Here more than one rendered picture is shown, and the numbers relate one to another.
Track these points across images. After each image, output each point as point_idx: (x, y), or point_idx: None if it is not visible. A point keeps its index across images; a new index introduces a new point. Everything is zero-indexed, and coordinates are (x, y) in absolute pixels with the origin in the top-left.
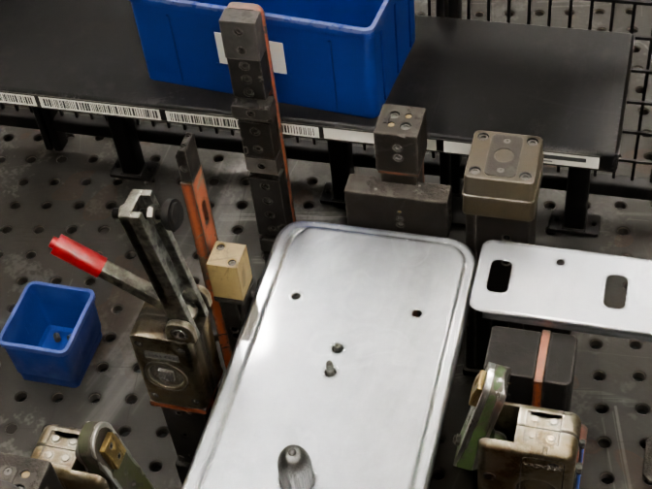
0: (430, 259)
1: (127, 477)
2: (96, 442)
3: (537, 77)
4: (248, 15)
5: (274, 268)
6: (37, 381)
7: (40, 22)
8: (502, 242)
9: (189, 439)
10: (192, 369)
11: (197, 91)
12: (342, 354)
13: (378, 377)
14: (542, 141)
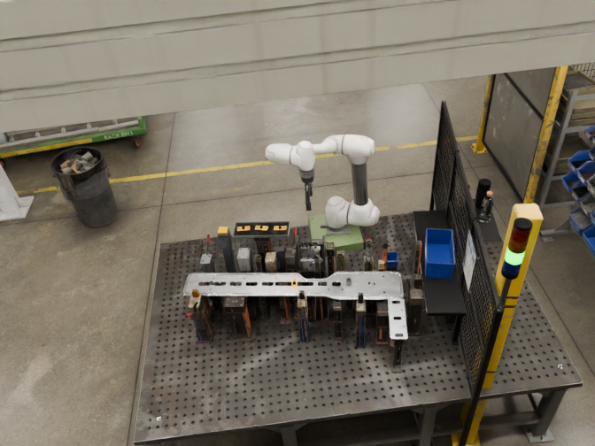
0: (397, 292)
1: (340, 262)
2: (339, 254)
3: (445, 298)
4: (418, 243)
5: (388, 272)
6: None
7: (435, 224)
8: (404, 301)
9: None
10: (364, 266)
11: (423, 250)
12: (373, 284)
13: (369, 289)
14: (422, 298)
